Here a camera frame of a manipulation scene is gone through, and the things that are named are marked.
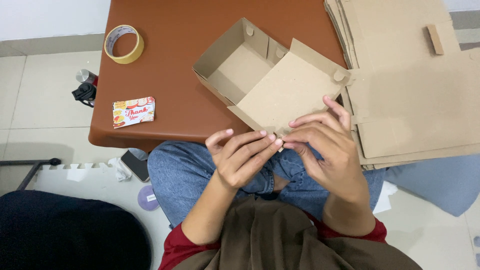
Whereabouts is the person's right hand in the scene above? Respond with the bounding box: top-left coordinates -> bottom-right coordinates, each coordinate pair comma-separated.
282,95 -> 370,205

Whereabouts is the person's left hand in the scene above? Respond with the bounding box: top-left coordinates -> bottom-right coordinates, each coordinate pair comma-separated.
205,128 -> 284,190

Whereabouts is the brown cardboard box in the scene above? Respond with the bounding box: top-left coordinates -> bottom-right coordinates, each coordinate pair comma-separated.
191,17 -> 352,152

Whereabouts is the smartphone with dark screen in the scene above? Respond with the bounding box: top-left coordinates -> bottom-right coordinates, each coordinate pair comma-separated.
120,149 -> 151,183

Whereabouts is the blue grey cloth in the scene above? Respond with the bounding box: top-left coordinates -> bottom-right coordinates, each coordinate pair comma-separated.
384,154 -> 480,218

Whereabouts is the stack of flat cardboard sheets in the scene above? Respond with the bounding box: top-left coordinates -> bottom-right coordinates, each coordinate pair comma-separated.
323,0 -> 480,171

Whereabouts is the brown low table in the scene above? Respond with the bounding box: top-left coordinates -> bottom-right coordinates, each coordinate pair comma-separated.
88,0 -> 347,152

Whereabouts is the stack of printed cards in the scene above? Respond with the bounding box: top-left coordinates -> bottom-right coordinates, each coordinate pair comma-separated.
112,97 -> 156,129

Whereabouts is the crumpled white tissue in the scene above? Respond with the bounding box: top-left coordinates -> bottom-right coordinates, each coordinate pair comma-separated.
108,157 -> 133,182

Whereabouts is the white foam puzzle mat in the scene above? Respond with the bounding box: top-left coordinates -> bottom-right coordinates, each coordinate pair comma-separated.
33,162 -> 173,270

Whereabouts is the small cardboard strip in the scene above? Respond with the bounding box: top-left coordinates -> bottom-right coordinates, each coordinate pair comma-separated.
427,24 -> 445,56

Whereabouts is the roll of yellow tape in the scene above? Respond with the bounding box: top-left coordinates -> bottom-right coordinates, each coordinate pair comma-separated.
104,25 -> 145,65

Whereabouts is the black and silver bottle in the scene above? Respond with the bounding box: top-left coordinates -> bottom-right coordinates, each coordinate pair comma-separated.
71,69 -> 99,108

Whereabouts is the dark blue cushion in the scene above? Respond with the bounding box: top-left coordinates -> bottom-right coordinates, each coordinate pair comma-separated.
0,190 -> 152,270

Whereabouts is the black metal stand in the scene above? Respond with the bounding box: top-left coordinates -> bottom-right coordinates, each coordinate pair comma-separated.
0,158 -> 62,191

